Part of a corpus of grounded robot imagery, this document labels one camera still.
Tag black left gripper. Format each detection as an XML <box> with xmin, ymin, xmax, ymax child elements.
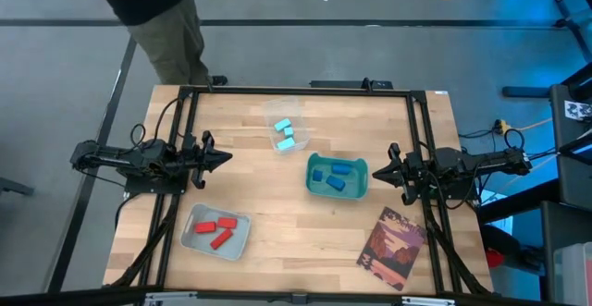
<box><xmin>182</xmin><ymin>130</ymin><xmax>233</xmax><ymax>190</ymax></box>

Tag black side desk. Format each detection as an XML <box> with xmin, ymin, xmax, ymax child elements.
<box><xmin>549</xmin><ymin>63</ymin><xmax>592</xmax><ymax>213</ymax></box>

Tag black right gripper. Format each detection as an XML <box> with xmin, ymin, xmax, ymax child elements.
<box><xmin>372</xmin><ymin>142</ymin><xmax>429</xmax><ymax>206</ymax></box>

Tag person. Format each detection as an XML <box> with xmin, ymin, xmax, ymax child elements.
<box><xmin>71</xmin><ymin>0</ymin><xmax>228</xmax><ymax>88</ymax></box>

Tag clear plastic container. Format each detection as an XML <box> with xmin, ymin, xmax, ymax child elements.
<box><xmin>262</xmin><ymin>95</ymin><xmax>312</xmax><ymax>155</ymax></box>

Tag picture book with landscape cover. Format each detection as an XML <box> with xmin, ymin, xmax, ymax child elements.
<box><xmin>355</xmin><ymin>206</ymin><xmax>427</xmax><ymax>292</ymax></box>

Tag silver frame bracket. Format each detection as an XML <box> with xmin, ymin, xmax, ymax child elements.
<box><xmin>145</xmin><ymin>290</ymin><xmax>198</xmax><ymax>305</ymax></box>
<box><xmin>401</xmin><ymin>296</ymin><xmax>457</xmax><ymax>306</ymax></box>

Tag red round object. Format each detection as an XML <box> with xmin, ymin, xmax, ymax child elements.
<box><xmin>483</xmin><ymin>249</ymin><xmax>508</xmax><ymax>270</ymax></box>

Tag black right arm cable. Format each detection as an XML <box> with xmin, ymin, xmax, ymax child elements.
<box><xmin>503</xmin><ymin>128</ymin><xmax>526</xmax><ymax>153</ymax></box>

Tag black furniture leg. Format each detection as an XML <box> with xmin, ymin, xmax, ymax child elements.
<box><xmin>0</xmin><ymin>176</ymin><xmax>36</xmax><ymax>196</ymax></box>

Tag yellow cable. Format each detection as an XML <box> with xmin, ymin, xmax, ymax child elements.
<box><xmin>507</xmin><ymin>117</ymin><xmax>554</xmax><ymax>132</ymax></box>

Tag black white marker tag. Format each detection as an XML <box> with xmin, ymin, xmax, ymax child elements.
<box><xmin>563</xmin><ymin>100</ymin><xmax>592</xmax><ymax>122</ymax></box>

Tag black floor bar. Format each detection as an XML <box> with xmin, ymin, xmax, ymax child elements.
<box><xmin>501</xmin><ymin>86</ymin><xmax>554</xmax><ymax>99</ymax></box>

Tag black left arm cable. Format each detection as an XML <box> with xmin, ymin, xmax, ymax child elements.
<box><xmin>129</xmin><ymin>95</ymin><xmax>185</xmax><ymax>149</ymax></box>

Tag translucent storage box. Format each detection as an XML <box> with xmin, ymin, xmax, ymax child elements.
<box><xmin>552</xmin><ymin>240</ymin><xmax>592</xmax><ymax>306</ymax></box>

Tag grey plastic tray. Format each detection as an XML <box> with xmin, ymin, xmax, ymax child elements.
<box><xmin>179</xmin><ymin>202</ymin><xmax>253</xmax><ymax>262</ymax></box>

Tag black floor cables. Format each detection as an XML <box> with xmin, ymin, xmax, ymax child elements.
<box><xmin>457</xmin><ymin>129</ymin><xmax>497</xmax><ymax>159</ymax></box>

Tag teal plastic tray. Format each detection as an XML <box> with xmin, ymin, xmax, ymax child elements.
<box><xmin>304</xmin><ymin>153</ymin><xmax>370</xmax><ymax>202</ymax></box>

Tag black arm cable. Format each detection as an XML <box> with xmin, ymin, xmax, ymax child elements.
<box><xmin>129</xmin><ymin>95</ymin><xmax>185</xmax><ymax>149</ymax></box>
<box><xmin>503</xmin><ymin>128</ymin><xmax>526</xmax><ymax>153</ymax></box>

